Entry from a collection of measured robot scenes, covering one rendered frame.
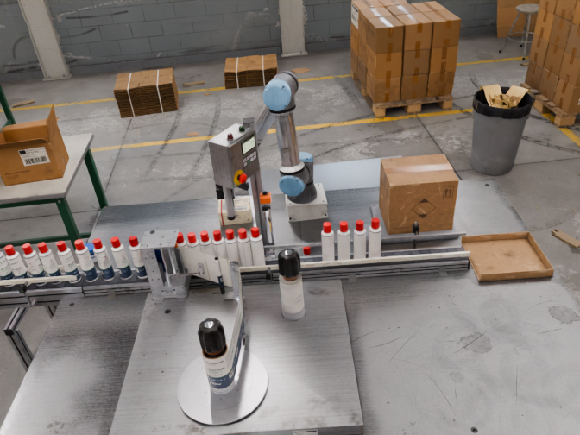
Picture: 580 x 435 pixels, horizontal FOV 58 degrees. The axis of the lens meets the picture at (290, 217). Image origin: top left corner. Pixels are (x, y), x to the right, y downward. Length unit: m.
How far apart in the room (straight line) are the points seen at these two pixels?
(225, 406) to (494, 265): 1.28
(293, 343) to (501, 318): 0.80
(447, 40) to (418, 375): 4.09
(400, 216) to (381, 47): 3.12
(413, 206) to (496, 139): 2.18
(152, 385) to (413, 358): 0.92
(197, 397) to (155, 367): 0.22
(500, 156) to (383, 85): 1.50
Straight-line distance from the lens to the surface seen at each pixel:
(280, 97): 2.21
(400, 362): 1.98
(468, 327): 2.13
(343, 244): 2.19
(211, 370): 1.77
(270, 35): 7.51
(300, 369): 1.89
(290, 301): 1.98
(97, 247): 2.31
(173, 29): 7.51
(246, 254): 2.21
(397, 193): 2.36
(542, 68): 5.93
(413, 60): 5.50
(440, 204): 2.45
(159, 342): 2.08
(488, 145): 4.55
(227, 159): 1.98
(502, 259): 2.46
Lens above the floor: 2.36
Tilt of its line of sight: 35 degrees down
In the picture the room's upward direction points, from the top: 5 degrees counter-clockwise
